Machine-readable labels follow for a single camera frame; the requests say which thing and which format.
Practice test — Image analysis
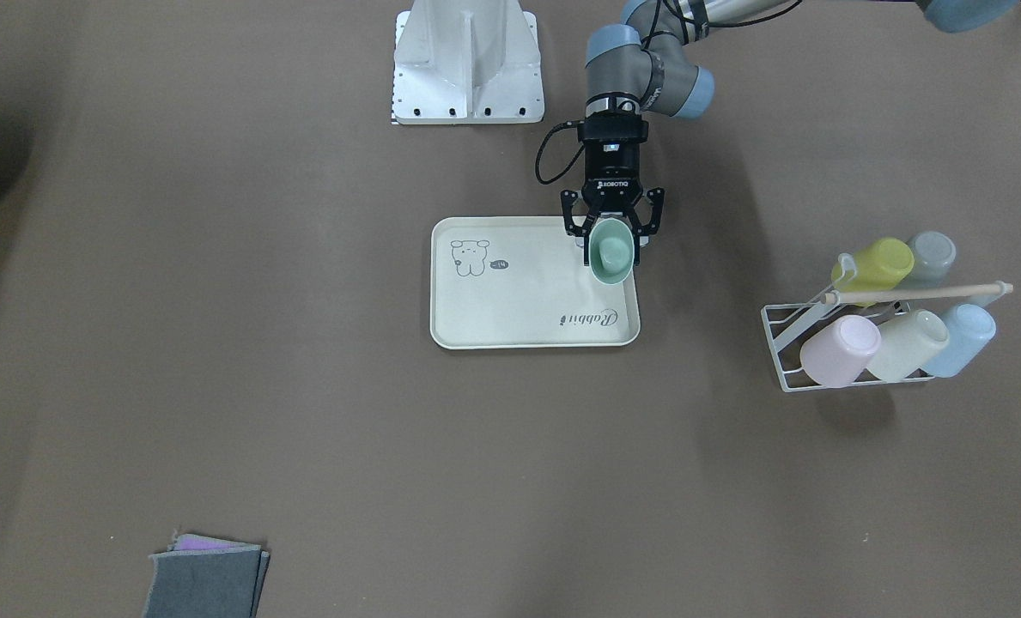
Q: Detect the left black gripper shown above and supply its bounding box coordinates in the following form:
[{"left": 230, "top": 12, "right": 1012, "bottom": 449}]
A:
[{"left": 560, "top": 116, "right": 666, "bottom": 251}]

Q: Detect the green cup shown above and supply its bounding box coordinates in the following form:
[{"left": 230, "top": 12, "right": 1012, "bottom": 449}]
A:
[{"left": 587, "top": 218, "right": 636, "bottom": 285}]

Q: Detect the cream tray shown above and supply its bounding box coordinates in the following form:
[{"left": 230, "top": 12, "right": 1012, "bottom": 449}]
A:
[{"left": 430, "top": 216, "right": 642, "bottom": 349}]

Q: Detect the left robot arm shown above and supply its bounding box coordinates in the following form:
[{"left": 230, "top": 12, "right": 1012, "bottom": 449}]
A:
[{"left": 549, "top": 1, "right": 799, "bottom": 257}]

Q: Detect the white cup rack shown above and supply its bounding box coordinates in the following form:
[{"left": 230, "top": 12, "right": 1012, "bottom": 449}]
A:
[{"left": 760, "top": 281, "right": 1015, "bottom": 392}]

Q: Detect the pink cup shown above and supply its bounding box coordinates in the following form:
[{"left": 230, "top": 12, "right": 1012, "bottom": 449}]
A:
[{"left": 799, "top": 314, "right": 882, "bottom": 388}]

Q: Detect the yellow cup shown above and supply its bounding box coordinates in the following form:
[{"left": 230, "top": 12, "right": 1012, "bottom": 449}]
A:
[{"left": 830, "top": 236, "right": 915, "bottom": 293}]

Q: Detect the grey cup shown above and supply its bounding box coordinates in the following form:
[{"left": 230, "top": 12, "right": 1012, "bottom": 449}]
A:
[{"left": 897, "top": 230, "right": 957, "bottom": 289}]

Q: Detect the cream cup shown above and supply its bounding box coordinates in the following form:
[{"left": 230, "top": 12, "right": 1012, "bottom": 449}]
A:
[{"left": 865, "top": 310, "right": 951, "bottom": 382}]

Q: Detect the blue cup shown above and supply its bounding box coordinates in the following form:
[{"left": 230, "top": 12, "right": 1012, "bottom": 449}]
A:
[{"left": 920, "top": 304, "right": 996, "bottom": 377}]

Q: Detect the grey folded cloth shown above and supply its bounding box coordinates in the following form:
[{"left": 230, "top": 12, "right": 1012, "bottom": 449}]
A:
[{"left": 142, "top": 533, "right": 270, "bottom": 617}]

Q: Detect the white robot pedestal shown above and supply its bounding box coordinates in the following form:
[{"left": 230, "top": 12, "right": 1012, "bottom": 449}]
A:
[{"left": 390, "top": 1, "right": 545, "bottom": 125}]

